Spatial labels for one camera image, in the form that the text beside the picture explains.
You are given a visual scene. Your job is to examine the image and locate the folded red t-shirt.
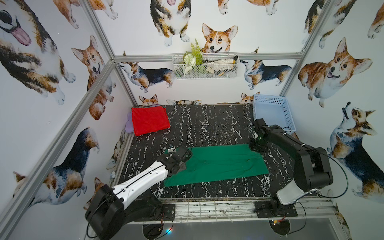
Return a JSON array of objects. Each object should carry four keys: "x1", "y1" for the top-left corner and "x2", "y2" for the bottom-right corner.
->
[{"x1": 132, "y1": 107, "x2": 171, "y2": 137}]

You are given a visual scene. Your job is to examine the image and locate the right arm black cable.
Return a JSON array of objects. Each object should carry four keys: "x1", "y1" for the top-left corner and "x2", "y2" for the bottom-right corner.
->
[{"x1": 281, "y1": 125, "x2": 349, "y2": 235}]

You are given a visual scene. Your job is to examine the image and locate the folded lilac t-shirt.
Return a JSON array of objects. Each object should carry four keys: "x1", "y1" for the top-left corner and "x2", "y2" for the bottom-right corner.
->
[{"x1": 125, "y1": 112, "x2": 134, "y2": 134}]

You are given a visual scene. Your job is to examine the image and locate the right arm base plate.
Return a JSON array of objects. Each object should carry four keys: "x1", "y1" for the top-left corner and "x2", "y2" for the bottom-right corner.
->
[{"x1": 254, "y1": 199, "x2": 298, "y2": 218}]

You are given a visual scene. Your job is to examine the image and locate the cream cloth items in basket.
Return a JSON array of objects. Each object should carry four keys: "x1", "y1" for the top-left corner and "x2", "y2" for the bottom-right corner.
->
[{"x1": 203, "y1": 55, "x2": 239, "y2": 76}]

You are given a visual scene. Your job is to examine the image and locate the aluminium front rail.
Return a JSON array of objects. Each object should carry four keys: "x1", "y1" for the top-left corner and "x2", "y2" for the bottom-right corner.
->
[{"x1": 89, "y1": 197, "x2": 338, "y2": 226}]

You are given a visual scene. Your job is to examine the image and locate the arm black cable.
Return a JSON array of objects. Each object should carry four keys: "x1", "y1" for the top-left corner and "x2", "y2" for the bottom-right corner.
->
[
  {"x1": 281, "y1": 125, "x2": 349, "y2": 235},
  {"x1": 85, "y1": 161, "x2": 181, "y2": 240}
]

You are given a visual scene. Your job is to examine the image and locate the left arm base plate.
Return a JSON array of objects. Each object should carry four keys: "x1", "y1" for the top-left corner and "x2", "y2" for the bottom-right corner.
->
[{"x1": 135, "y1": 204, "x2": 176, "y2": 222}]

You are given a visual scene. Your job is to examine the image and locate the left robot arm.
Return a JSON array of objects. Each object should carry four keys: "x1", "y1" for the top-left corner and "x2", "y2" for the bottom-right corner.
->
[{"x1": 85, "y1": 146, "x2": 193, "y2": 240}]

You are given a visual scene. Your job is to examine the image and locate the aluminium frame left bar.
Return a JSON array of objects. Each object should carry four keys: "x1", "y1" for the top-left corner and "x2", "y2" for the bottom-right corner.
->
[{"x1": 1, "y1": 60, "x2": 115, "y2": 239}]

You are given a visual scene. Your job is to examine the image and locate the white wire wall basket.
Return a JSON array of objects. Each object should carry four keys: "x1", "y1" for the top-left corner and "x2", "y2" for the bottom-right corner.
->
[{"x1": 172, "y1": 55, "x2": 240, "y2": 80}]

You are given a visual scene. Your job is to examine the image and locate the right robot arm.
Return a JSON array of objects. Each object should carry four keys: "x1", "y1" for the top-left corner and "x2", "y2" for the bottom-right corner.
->
[{"x1": 249, "y1": 119, "x2": 334, "y2": 211}]

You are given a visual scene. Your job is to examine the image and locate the light blue plastic basket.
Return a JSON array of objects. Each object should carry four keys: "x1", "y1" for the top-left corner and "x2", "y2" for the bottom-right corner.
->
[{"x1": 253, "y1": 94, "x2": 296, "y2": 135}]

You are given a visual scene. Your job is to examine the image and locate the aluminium frame bar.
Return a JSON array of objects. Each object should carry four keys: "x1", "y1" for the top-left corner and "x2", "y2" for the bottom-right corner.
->
[
  {"x1": 1, "y1": 60, "x2": 115, "y2": 239},
  {"x1": 114, "y1": 53, "x2": 303, "y2": 63}
]

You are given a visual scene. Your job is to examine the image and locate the green fern plant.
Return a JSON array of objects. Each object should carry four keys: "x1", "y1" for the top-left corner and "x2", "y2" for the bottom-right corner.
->
[{"x1": 182, "y1": 40, "x2": 204, "y2": 74}]

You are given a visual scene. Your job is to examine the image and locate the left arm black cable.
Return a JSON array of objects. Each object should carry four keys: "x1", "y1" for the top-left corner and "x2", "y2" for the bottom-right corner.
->
[{"x1": 85, "y1": 161, "x2": 181, "y2": 240}]

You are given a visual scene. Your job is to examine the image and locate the green t-shirt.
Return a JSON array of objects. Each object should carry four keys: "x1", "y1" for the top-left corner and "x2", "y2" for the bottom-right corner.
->
[{"x1": 164, "y1": 144, "x2": 269, "y2": 187}]

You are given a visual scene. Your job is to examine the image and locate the aluminium frame back bar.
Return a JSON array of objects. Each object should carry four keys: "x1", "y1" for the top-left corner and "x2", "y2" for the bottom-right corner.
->
[{"x1": 114, "y1": 53, "x2": 303, "y2": 63}]

